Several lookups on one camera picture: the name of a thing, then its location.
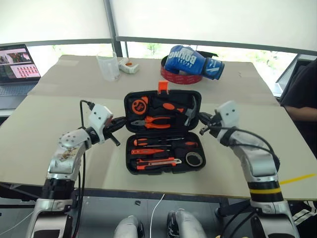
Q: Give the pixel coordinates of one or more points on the black orange utility knife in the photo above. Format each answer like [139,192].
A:
[153,163]

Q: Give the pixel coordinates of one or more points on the silver right robot leg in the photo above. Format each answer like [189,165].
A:
[188,223]

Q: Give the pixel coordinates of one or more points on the narrow white roller blind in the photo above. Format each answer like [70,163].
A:
[49,19]

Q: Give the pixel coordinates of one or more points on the orange voltage tester pen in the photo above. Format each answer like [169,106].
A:
[143,151]

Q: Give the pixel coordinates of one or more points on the silver robot leg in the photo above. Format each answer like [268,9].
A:
[126,228]
[188,223]

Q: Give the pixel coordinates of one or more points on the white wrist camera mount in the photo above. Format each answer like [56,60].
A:
[229,114]
[99,119]

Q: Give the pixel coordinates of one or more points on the small black floor piece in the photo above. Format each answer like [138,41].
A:
[138,202]

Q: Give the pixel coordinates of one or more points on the person in black shirt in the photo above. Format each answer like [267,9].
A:
[302,91]

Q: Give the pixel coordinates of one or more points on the black plastic tool case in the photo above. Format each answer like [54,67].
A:
[161,172]

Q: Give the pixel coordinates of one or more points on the white device with orange part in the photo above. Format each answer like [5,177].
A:
[127,67]

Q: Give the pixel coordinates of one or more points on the blue boxing glove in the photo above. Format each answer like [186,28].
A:
[183,59]

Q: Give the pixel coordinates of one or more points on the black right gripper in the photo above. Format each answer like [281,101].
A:
[214,124]

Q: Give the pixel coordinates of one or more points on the grey window post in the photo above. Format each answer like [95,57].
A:
[111,24]

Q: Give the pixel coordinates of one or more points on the wide white roller blind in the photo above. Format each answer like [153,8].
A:
[210,19]

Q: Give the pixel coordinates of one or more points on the silver left robot leg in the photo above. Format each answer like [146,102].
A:
[126,228]

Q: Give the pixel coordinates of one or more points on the black orange tape measure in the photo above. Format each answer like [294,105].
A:
[139,106]

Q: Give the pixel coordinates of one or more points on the black electrical tape roll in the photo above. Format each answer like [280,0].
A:
[188,161]

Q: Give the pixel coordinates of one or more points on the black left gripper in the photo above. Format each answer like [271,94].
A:
[109,129]

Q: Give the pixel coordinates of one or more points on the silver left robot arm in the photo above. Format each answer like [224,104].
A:
[67,153]

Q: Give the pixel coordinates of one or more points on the clear plastic measuring cup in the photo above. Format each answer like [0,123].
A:
[109,70]

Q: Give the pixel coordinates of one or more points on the person's bare forearm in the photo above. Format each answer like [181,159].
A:
[302,114]

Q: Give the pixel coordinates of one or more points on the yellow tape strip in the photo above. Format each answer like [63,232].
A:
[297,179]

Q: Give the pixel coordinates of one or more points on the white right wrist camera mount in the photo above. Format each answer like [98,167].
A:
[229,114]

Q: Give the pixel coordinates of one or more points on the claw hammer black orange grip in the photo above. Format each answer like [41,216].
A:
[169,106]

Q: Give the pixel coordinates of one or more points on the black trousers white stripes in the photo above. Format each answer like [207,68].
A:
[304,213]

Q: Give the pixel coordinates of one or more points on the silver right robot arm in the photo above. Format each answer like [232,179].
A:
[260,163]

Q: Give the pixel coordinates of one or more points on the black table frame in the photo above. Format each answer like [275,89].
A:
[15,191]

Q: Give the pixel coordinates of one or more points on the dark laptop showing pictures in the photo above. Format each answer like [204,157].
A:
[17,65]

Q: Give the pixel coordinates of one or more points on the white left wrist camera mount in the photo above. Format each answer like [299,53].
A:
[99,119]

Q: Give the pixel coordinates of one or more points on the slim grey laptop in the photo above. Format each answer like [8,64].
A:
[286,73]

